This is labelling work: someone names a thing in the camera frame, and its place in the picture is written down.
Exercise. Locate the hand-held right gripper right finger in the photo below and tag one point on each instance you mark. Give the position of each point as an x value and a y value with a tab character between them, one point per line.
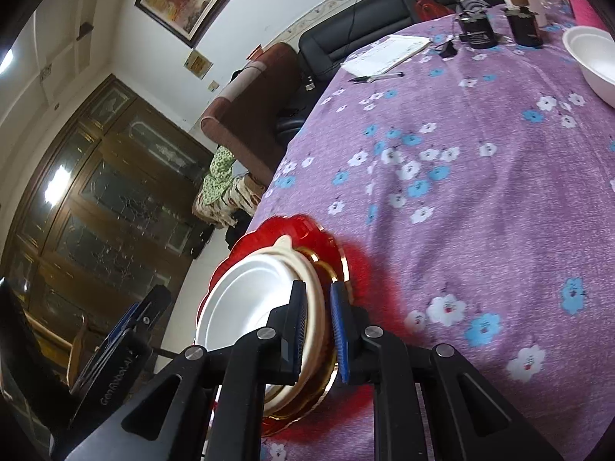
338	326

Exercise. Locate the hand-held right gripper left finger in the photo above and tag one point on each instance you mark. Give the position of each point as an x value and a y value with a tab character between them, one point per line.
298	331

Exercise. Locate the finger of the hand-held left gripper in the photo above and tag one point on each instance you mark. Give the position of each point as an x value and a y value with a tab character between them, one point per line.
153	305

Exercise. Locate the cream plate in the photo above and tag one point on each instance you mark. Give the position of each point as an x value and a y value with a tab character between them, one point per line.
317	297

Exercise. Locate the small white bowl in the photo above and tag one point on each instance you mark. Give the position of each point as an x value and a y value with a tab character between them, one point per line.
250	288

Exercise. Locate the red and gold tray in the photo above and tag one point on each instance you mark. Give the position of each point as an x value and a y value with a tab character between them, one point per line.
283	228

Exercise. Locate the wooden chair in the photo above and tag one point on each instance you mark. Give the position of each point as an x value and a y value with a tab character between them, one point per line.
79	341

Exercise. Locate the wooden glass-door cabinet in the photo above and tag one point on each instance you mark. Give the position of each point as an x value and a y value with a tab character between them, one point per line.
96	192

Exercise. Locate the brown patterned cushion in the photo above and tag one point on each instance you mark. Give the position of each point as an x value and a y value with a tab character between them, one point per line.
240	197

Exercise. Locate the green patterned cloth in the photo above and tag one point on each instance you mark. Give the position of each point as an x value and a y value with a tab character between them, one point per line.
216	177

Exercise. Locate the purple floral tablecloth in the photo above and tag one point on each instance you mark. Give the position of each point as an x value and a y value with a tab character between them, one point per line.
480	201

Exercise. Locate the brown armchair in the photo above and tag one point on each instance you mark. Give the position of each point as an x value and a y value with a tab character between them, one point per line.
250	105

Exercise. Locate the black pen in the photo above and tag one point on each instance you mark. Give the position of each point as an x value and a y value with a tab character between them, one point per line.
379	77

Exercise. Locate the white notebook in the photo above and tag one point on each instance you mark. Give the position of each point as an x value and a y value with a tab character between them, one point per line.
389	53

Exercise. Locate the black leather sofa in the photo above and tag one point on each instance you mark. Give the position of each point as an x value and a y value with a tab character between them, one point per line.
346	38

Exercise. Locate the small black charger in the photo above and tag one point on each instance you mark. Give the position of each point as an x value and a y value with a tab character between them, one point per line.
449	49

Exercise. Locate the red bag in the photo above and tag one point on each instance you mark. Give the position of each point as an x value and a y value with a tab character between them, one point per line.
432	9

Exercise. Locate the dark glass jar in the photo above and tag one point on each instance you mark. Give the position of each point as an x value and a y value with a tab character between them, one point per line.
526	29

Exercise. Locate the small wall poster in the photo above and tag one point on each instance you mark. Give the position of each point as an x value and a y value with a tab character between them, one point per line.
198	64

